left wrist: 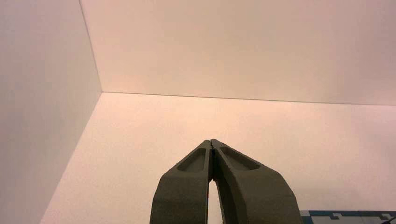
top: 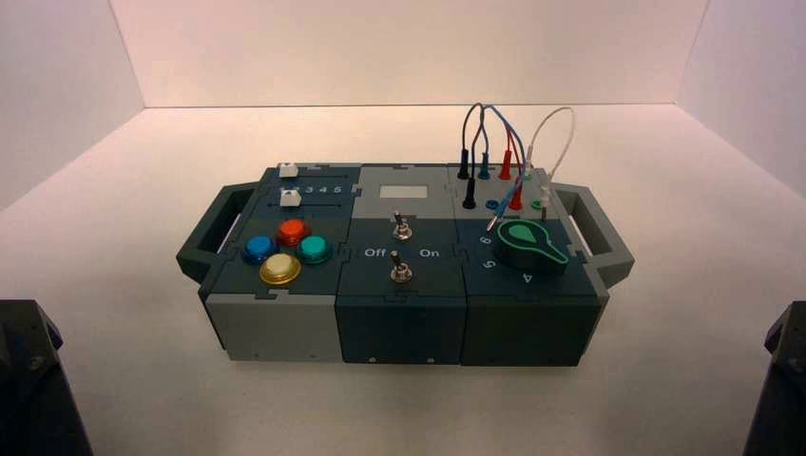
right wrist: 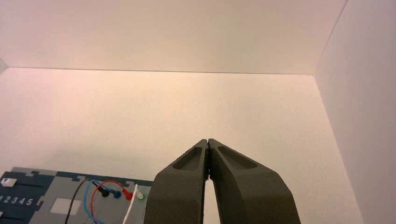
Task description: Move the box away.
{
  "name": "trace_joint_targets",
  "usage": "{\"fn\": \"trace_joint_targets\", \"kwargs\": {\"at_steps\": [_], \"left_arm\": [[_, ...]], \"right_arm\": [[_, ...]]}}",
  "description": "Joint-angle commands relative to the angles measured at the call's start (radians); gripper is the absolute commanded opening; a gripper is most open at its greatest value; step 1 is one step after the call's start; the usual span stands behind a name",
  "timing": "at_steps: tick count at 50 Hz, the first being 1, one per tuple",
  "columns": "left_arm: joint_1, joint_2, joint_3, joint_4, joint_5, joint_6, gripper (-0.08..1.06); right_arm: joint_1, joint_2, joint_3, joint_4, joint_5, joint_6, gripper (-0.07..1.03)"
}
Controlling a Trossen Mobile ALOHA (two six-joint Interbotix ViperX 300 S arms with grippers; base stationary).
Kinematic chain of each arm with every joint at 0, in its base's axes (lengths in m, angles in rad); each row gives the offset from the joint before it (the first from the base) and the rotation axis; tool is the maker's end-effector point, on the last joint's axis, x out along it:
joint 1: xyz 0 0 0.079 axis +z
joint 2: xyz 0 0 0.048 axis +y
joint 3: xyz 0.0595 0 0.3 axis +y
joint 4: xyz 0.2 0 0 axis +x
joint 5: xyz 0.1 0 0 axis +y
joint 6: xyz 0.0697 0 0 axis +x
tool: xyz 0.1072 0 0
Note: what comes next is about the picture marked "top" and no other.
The dark teal grey task box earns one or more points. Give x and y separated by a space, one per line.
403 327

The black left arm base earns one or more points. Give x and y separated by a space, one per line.
31 390

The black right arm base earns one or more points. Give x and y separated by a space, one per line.
784 390

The grey rectangular display window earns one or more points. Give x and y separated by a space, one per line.
403 191

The teal green round push button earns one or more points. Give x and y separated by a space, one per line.
314 250

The blue jack socket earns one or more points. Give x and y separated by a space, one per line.
492 204

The orange-red round push button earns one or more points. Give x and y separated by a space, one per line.
293 232

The white slider knob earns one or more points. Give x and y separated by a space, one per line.
290 197
288 169

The green-rimmed rotary knob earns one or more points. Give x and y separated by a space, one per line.
527 246

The yellow round push button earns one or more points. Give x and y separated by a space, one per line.
280 269

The green jack socket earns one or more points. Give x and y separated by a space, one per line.
537 204

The blue round push button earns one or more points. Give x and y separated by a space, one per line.
259 249

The metal toggle switch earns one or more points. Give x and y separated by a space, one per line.
400 230
400 272

